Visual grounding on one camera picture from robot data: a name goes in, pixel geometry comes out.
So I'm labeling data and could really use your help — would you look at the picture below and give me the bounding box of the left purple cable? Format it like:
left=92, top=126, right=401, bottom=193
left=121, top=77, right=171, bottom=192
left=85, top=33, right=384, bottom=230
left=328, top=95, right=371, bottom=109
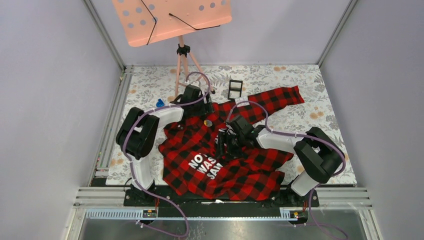
left=121, top=71, right=212, bottom=239

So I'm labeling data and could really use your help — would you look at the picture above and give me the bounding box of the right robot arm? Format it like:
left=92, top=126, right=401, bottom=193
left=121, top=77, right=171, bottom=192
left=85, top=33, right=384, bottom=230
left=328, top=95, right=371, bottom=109
left=215, top=115, right=345, bottom=206

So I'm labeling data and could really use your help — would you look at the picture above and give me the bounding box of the floral patterned table mat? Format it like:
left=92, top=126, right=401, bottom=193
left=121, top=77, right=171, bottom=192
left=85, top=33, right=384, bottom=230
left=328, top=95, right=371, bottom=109
left=105, top=65, right=357, bottom=186

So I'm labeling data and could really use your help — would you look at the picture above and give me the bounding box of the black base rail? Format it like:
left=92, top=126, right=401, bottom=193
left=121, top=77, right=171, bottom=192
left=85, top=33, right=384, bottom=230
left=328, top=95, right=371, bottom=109
left=123, top=185, right=320, bottom=218

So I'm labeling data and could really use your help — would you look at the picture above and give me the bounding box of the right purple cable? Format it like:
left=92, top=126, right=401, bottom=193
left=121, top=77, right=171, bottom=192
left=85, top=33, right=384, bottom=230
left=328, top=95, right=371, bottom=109
left=225, top=100, right=349, bottom=240

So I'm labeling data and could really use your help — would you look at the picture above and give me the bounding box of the purple cable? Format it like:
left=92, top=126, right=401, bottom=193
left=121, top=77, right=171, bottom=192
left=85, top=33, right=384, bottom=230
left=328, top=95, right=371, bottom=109
left=121, top=71, right=212, bottom=239
left=225, top=100, right=349, bottom=240

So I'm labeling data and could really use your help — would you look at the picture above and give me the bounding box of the red black plaid shirt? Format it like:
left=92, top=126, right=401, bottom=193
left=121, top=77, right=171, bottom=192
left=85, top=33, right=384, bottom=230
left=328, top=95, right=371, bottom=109
left=158, top=86, right=304, bottom=201

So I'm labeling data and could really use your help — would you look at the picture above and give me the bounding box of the small round brooch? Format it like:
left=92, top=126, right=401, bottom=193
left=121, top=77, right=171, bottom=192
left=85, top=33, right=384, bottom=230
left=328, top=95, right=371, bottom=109
left=203, top=119, right=214, bottom=128

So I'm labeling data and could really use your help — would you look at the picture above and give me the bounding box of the black brooch holder frame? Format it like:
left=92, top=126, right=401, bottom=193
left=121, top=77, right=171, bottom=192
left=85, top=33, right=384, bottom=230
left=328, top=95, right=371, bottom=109
left=227, top=79, right=244, bottom=100

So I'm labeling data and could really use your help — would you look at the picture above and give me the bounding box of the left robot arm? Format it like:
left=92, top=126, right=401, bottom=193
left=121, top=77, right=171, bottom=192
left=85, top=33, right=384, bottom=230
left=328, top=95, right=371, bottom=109
left=115, top=84, right=214, bottom=206

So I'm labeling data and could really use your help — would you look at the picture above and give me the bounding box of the small blue plastic object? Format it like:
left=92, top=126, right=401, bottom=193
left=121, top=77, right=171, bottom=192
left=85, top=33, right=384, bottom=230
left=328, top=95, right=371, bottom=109
left=156, top=98, right=165, bottom=108

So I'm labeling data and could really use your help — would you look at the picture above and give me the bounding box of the pink music stand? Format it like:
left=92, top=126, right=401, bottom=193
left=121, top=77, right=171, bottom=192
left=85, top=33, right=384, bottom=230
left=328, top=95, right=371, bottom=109
left=112, top=0, right=232, bottom=93

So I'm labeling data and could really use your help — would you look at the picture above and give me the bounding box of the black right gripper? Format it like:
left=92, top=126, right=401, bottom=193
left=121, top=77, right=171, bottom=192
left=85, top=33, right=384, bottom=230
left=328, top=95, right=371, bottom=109
left=214, top=131, right=247, bottom=161

